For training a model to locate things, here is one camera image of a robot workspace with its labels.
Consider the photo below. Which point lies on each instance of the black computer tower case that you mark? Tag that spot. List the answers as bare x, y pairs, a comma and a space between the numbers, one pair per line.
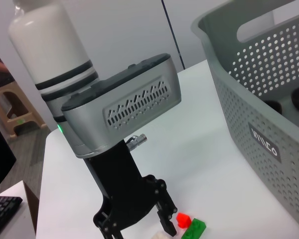
0, 154

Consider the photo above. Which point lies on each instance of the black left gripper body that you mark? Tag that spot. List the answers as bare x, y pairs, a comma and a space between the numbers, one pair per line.
124, 189

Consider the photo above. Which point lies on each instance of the black computer keyboard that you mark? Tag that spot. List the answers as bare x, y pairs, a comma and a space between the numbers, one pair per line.
2, 214

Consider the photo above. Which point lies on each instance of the metal plug on left gripper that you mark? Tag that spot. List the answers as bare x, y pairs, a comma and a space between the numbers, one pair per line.
137, 140

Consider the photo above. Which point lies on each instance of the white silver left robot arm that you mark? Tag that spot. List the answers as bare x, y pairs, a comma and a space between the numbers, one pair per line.
89, 87

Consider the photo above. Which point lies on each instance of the dark clay small teacup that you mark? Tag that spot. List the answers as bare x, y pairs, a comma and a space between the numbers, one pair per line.
274, 105

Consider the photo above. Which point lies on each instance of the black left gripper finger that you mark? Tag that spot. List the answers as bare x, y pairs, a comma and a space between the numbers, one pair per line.
112, 234
168, 216

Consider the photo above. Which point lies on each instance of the white flat toy plate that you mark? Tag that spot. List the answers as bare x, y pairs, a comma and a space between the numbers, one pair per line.
160, 235

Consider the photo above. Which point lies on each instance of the beige plastic stool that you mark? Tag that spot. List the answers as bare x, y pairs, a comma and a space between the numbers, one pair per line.
27, 109

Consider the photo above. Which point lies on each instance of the grey perforated plastic storage basket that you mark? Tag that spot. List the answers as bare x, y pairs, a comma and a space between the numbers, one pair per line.
251, 129

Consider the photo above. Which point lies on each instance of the white side desk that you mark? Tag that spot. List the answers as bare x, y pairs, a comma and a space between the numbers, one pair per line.
17, 224

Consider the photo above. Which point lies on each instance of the small red toy brick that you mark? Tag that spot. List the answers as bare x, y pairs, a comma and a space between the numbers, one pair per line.
183, 219

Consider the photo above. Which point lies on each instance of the green toy brick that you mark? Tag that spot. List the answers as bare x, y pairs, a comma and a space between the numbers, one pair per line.
196, 227

